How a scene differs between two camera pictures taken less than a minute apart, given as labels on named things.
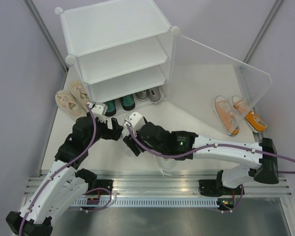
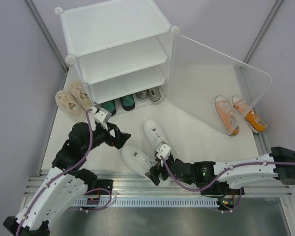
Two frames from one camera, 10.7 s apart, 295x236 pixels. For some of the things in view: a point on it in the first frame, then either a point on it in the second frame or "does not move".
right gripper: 128,141 to 153,174
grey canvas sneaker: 143,96 does not move
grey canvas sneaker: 154,94 does not move
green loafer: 128,102 does not move
